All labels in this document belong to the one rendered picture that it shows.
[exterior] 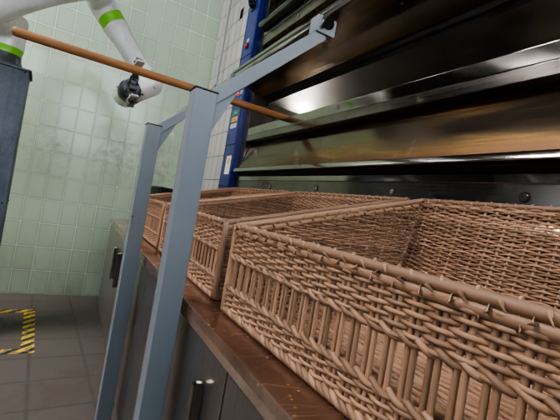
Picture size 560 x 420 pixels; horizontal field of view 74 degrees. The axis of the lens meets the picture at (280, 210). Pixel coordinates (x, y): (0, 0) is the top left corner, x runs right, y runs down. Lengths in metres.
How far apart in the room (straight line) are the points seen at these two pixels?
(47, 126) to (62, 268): 0.90
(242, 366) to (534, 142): 0.67
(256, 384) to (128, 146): 2.43
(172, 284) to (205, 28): 2.57
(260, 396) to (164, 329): 0.30
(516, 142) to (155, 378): 0.81
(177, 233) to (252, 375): 0.30
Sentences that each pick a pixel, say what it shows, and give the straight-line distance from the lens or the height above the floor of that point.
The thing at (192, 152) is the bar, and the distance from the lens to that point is 0.66.
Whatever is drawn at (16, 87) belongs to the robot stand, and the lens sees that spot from 2.06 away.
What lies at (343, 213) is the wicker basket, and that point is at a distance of 0.76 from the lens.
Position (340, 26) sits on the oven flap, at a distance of 1.34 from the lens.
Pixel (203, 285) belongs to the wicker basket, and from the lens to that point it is 0.77.
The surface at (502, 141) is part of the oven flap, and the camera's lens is 0.90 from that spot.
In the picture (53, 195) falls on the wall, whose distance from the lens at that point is 2.74.
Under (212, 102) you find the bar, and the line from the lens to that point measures 0.68.
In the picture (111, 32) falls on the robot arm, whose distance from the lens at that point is 2.06.
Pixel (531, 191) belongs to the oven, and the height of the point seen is 0.88.
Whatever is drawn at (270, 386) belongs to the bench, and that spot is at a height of 0.58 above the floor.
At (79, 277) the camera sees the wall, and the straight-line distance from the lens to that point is 2.81.
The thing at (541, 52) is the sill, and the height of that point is 1.16.
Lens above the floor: 0.76
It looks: level
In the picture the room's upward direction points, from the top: 10 degrees clockwise
